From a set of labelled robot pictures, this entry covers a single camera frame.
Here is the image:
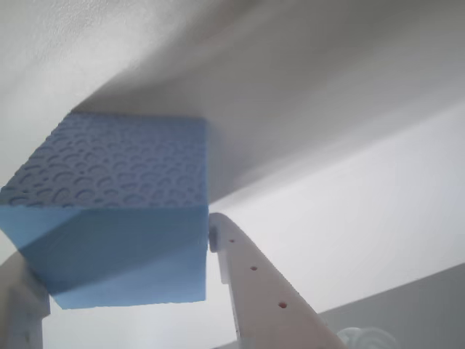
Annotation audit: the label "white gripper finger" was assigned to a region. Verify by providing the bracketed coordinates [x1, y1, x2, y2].
[0, 252, 51, 349]
[209, 212, 346, 349]

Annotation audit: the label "blue foam cube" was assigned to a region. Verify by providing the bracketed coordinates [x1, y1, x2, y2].
[0, 111, 211, 310]

